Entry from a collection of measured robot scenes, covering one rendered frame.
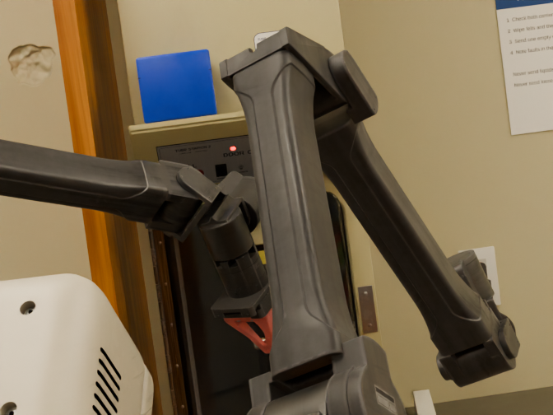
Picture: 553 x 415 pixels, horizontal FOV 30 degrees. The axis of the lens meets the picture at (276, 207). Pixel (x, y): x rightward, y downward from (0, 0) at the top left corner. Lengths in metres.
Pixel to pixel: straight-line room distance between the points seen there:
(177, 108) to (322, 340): 0.69
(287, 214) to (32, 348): 0.27
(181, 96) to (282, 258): 0.62
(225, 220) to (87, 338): 0.62
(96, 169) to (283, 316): 0.48
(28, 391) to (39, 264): 1.35
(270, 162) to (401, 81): 1.13
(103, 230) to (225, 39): 0.33
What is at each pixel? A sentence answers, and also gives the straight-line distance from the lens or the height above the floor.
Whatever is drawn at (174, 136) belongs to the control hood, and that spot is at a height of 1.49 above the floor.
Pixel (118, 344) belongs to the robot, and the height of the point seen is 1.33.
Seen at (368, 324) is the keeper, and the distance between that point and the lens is 1.55.
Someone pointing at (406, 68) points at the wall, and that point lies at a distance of 1.99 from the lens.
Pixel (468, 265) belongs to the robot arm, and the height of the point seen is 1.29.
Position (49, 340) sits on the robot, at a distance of 0.66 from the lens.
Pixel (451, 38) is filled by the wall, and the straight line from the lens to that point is 2.01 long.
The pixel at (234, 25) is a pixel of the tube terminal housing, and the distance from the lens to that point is 1.53.
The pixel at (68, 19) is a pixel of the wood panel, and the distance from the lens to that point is 1.45.
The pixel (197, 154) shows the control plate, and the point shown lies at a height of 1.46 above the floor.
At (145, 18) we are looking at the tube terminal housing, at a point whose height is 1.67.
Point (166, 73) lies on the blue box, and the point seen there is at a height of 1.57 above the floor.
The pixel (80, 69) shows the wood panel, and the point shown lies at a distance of 1.44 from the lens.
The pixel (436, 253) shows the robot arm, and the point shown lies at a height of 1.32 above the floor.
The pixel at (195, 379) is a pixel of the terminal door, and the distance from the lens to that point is 1.51.
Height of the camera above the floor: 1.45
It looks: 3 degrees down
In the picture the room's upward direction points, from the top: 8 degrees counter-clockwise
